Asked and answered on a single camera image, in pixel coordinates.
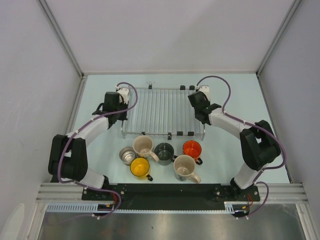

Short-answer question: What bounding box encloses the beige floral mug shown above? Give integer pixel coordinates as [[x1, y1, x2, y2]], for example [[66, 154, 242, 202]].
[[132, 135, 160, 163]]

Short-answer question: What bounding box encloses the beige patterned mug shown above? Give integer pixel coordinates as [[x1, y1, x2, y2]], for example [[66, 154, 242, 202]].
[[173, 154, 201, 184]]

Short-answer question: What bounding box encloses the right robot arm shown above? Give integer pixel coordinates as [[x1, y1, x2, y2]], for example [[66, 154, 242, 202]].
[[188, 90, 281, 201]]

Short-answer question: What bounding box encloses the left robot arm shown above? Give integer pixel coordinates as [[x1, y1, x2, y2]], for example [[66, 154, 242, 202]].
[[48, 87, 129, 200]]

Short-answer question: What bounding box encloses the orange mug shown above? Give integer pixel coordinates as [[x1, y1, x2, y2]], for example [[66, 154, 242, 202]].
[[182, 140, 203, 165]]

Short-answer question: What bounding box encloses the stainless steel cup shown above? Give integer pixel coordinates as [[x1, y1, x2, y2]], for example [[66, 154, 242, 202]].
[[119, 146, 137, 166]]

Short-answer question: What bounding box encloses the dark grey mug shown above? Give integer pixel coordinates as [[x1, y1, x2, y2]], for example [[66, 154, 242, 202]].
[[154, 142, 176, 166]]

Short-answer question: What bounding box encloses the yellow mug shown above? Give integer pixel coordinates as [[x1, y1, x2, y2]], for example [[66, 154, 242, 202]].
[[130, 157, 153, 182]]

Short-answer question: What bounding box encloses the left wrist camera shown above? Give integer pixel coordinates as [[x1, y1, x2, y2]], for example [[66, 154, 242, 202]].
[[115, 86, 130, 105]]

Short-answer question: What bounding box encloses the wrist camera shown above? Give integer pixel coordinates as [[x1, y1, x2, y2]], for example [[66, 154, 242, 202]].
[[197, 85, 211, 102], [115, 86, 130, 105]]

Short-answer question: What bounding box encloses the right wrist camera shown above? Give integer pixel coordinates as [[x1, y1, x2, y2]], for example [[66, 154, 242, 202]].
[[197, 85, 211, 102]]

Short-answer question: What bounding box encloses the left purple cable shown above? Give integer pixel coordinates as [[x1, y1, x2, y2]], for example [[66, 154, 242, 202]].
[[56, 81, 139, 185]]

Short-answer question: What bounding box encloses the purple cable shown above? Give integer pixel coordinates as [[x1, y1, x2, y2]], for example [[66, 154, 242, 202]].
[[196, 74, 288, 172], [56, 81, 139, 185]]

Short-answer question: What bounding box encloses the metal wire dish rack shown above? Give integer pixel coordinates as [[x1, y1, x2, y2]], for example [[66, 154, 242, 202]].
[[121, 82, 206, 140]]

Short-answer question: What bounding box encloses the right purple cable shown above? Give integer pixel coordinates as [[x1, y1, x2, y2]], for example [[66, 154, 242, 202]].
[[196, 74, 288, 172]]

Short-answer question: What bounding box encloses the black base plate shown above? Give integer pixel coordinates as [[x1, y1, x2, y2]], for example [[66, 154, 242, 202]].
[[81, 183, 261, 216]]

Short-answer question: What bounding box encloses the slotted cable duct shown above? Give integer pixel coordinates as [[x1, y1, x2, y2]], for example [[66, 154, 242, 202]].
[[46, 202, 247, 214]]

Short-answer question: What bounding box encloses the aluminium frame rail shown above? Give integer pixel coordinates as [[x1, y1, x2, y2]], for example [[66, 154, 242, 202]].
[[36, 182, 308, 204]]

